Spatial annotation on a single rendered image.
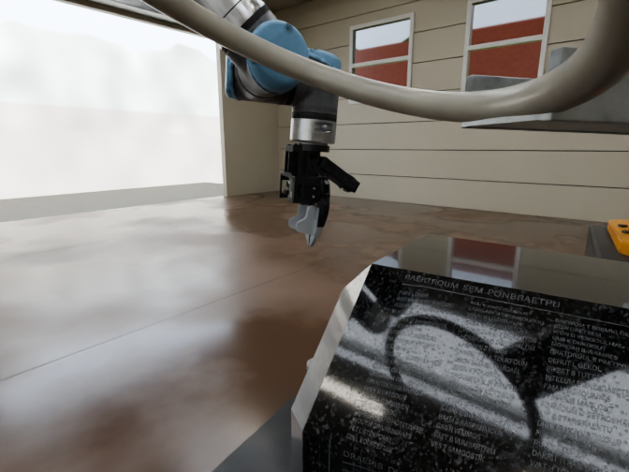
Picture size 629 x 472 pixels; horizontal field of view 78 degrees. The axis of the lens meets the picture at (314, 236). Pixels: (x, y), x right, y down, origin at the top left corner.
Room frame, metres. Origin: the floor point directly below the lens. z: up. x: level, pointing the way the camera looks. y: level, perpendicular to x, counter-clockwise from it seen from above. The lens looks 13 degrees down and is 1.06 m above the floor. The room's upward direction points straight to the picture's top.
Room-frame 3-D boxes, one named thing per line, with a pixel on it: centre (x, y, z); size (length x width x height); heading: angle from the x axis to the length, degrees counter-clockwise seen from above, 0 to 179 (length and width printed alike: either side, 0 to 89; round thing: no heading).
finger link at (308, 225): (0.78, 0.01, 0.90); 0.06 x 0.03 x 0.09; 118
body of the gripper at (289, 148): (0.79, 0.02, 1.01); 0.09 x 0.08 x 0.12; 118
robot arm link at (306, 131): (0.79, 0.00, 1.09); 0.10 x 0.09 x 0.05; 28
